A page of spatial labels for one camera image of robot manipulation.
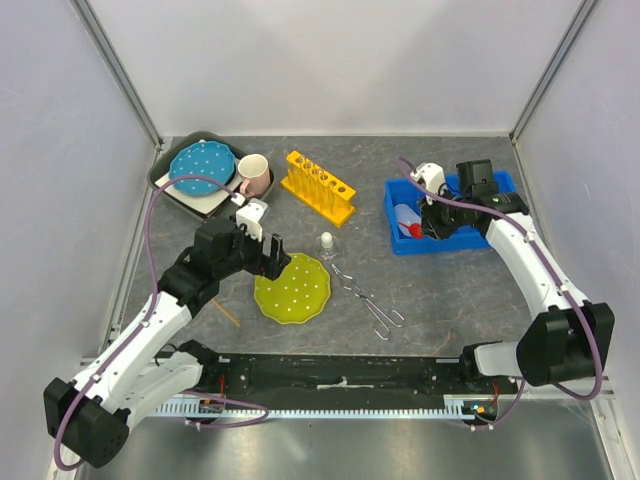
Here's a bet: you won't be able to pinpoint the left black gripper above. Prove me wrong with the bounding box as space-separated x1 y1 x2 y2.
215 221 291 281

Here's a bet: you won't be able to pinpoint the white wash bottle red cap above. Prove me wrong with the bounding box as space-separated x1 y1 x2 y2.
394 203 426 239

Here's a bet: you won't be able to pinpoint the yellow test tube rack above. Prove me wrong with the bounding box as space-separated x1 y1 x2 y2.
280 151 356 228

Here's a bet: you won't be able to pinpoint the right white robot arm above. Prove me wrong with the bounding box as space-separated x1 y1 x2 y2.
407 160 615 400

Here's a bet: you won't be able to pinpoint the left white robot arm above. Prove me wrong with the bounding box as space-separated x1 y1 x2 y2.
43 216 291 471

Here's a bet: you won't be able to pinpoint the blue plastic bin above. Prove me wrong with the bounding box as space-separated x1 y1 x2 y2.
383 178 489 256

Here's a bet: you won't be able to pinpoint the green dotted plate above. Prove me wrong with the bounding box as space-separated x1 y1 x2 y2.
254 253 331 325

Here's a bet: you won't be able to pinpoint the glass flask white stopper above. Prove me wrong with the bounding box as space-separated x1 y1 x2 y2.
315 231 343 261

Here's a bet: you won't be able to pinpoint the white square plate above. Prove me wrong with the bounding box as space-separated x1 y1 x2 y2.
154 172 243 216

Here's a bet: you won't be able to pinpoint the pink mug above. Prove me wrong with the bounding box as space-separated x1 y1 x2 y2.
238 154 271 197

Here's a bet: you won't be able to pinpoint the blue dotted plate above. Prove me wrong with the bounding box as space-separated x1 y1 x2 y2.
168 141 235 197

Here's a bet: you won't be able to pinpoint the metal crucible tongs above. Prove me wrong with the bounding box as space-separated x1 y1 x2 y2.
331 263 405 341

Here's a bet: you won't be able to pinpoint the grey plastic tray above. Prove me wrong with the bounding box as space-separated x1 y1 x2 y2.
147 131 246 220

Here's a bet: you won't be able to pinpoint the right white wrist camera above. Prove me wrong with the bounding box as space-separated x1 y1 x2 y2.
411 162 446 195

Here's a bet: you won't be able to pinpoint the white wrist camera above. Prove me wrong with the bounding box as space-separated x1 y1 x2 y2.
235 199 268 241
411 162 446 195

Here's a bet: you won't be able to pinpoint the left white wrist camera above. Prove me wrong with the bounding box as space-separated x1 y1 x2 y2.
235 199 268 241

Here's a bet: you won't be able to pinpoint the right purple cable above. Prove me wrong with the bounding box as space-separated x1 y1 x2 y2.
396 156 604 431

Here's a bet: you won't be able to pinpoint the purple cable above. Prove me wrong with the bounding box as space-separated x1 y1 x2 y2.
396 156 604 431
52 174 271 472

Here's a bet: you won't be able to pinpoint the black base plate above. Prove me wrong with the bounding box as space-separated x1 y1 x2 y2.
194 353 517 407

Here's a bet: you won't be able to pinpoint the slotted cable duct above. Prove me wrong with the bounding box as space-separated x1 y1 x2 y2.
150 395 498 423

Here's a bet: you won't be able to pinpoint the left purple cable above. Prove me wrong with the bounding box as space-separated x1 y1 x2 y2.
52 174 271 472

